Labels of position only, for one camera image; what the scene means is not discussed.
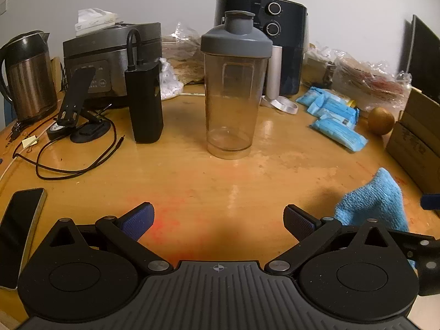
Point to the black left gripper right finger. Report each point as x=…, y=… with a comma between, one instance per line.
x=313, y=236

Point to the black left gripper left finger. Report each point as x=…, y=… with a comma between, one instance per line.
x=121, y=236

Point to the blue microfiber cloth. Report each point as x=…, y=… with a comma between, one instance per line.
x=380, y=199

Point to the clear shaker bottle grey lid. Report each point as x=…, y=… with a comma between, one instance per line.
x=236, y=56

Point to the blue snack packet front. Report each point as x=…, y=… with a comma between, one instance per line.
x=340, y=133

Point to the blue snack packet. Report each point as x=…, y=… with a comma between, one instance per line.
x=328, y=107
x=312, y=94
x=340, y=133

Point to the brown cardboard box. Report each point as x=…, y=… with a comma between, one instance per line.
x=414, y=142

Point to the smartphone on table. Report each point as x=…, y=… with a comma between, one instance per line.
x=18, y=226

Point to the black phone stand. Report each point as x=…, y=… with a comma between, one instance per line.
x=73, y=119

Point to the blue snack packet middle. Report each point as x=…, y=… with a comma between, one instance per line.
x=328, y=107

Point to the yellow onion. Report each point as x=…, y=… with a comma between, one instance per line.
x=380, y=121

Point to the blue snack packet back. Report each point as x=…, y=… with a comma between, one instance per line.
x=312, y=94

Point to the black power bank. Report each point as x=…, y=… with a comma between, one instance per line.
x=144, y=102

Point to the white knotted plastic bag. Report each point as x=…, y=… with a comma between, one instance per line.
x=170, y=86

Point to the clear bag of flatbread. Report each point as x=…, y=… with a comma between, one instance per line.
x=371, y=85

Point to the brown electric kettle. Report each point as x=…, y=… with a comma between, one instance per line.
x=29, y=83

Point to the grey rice cooker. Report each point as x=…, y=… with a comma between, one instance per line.
x=106, y=51

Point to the black flat television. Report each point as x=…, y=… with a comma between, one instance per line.
x=420, y=57

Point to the clear bag of grains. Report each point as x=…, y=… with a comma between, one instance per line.
x=181, y=46

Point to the black air fryer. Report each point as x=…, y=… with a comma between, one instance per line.
x=285, y=23

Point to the white tissue pack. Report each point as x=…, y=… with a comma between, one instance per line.
x=94, y=19

